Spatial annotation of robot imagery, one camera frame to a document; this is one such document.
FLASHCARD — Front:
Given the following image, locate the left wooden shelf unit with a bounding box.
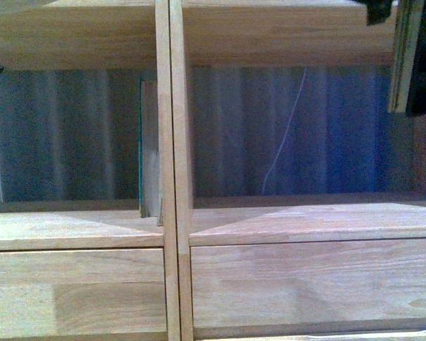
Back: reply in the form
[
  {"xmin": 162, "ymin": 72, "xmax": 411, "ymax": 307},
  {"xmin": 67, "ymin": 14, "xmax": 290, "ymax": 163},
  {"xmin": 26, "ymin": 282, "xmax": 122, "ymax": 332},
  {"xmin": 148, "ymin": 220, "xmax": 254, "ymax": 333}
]
[{"xmin": 0, "ymin": 1, "xmax": 180, "ymax": 340}]

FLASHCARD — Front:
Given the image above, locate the wooden shelf unit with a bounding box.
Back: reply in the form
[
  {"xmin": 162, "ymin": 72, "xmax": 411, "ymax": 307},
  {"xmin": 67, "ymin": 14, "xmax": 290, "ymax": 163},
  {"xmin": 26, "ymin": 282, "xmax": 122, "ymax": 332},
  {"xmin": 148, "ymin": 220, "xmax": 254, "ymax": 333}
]
[
  {"xmin": 169, "ymin": 1, "xmax": 426, "ymax": 340},
  {"xmin": 0, "ymin": 1, "xmax": 180, "ymax": 340}
]

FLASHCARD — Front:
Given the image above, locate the right wooden shelf unit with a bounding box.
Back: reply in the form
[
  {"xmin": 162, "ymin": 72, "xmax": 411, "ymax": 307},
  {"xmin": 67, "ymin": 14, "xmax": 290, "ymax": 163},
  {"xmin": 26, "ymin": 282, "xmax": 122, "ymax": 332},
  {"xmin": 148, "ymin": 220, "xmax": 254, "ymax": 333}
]
[{"xmin": 169, "ymin": 1, "xmax": 426, "ymax": 340}]

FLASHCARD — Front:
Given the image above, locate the grey-blue curtain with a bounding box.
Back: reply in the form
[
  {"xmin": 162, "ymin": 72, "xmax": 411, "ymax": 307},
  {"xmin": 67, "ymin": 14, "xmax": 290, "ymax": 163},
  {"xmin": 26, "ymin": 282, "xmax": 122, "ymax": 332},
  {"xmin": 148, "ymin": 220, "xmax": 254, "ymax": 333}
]
[{"xmin": 0, "ymin": 67, "xmax": 413, "ymax": 202}]

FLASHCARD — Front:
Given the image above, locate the upright green-covered book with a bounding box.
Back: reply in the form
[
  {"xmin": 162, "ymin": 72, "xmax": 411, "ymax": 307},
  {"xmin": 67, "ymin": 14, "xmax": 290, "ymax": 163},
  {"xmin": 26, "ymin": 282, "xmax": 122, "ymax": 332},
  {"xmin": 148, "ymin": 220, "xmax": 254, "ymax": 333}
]
[{"xmin": 138, "ymin": 79, "xmax": 162, "ymax": 218}]

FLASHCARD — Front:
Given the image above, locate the left upper wooden drawer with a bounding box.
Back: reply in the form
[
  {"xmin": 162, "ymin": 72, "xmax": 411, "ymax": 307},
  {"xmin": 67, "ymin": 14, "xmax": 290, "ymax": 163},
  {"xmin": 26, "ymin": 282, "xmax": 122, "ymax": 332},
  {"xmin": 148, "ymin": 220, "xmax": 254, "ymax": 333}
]
[{"xmin": 0, "ymin": 249, "xmax": 168, "ymax": 340}]

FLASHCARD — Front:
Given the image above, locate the wooden drawer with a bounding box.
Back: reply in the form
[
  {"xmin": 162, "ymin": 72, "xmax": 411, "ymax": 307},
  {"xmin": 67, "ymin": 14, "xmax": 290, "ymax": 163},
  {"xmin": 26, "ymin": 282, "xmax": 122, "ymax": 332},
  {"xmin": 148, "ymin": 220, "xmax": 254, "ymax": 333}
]
[
  {"xmin": 0, "ymin": 249, "xmax": 168, "ymax": 340},
  {"xmin": 191, "ymin": 239, "xmax": 426, "ymax": 329}
]

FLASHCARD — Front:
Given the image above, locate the right upper wooden drawer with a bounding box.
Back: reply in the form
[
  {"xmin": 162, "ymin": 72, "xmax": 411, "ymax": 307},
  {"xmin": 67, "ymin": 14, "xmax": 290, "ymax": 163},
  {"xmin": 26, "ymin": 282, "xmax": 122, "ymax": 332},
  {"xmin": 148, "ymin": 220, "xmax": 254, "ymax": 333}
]
[{"xmin": 191, "ymin": 239, "xmax": 426, "ymax": 329}]

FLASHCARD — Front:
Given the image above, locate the thin white cable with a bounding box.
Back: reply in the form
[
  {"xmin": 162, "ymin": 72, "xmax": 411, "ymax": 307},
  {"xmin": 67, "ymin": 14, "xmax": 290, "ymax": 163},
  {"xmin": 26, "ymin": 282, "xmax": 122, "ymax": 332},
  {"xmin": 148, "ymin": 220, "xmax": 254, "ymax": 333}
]
[{"xmin": 261, "ymin": 65, "xmax": 309, "ymax": 196}]

